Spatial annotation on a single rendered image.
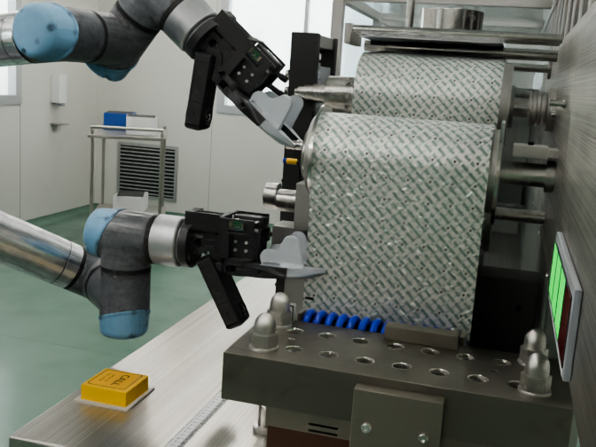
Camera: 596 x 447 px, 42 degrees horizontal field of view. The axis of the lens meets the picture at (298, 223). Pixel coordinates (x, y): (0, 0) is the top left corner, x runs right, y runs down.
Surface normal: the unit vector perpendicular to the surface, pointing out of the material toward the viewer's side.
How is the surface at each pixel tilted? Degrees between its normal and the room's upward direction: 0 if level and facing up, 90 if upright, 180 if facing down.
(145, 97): 90
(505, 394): 0
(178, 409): 0
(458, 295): 90
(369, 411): 90
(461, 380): 0
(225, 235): 90
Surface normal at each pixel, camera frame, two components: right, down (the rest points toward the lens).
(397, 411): -0.27, 0.16
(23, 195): 0.96, 0.11
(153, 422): 0.07, -0.98
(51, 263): 0.49, 0.26
